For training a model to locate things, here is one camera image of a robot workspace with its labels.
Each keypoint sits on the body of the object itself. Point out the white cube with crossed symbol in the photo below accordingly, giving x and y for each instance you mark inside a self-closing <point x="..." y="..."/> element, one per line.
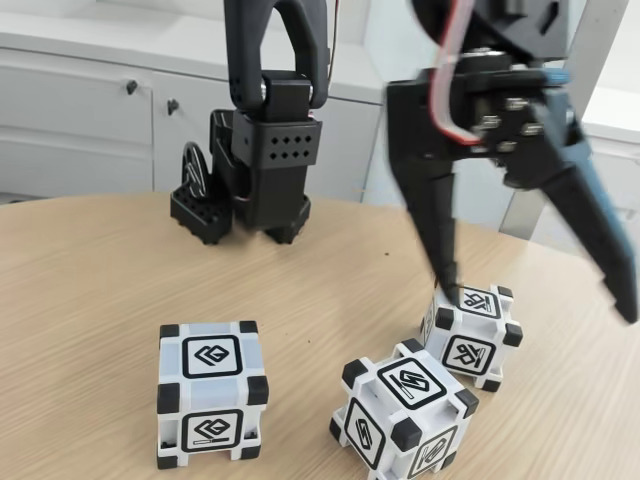
<point x="470" y="325"/>

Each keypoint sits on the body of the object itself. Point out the white drawer cabinet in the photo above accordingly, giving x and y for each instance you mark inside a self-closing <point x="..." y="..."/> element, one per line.
<point x="625" y="150"/>

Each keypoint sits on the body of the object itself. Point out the white cube with arrow symbol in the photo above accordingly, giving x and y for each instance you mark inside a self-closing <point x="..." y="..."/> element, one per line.
<point x="210" y="390"/>

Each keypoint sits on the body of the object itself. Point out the black cabinet lock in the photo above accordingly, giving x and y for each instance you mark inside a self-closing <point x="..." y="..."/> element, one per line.
<point x="173" y="105"/>
<point x="132" y="86"/>

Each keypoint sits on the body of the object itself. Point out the grey metal post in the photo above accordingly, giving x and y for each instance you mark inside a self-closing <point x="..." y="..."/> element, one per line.
<point x="522" y="215"/>

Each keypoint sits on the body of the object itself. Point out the white cabinet with locks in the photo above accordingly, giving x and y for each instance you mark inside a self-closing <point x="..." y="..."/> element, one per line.
<point x="75" y="125"/>

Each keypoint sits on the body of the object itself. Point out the white cube with zigzag symbol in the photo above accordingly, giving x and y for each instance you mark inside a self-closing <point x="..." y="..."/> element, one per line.
<point x="390" y="400"/>

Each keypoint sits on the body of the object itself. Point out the black table clamp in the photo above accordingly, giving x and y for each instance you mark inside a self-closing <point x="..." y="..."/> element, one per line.
<point x="200" y="210"/>

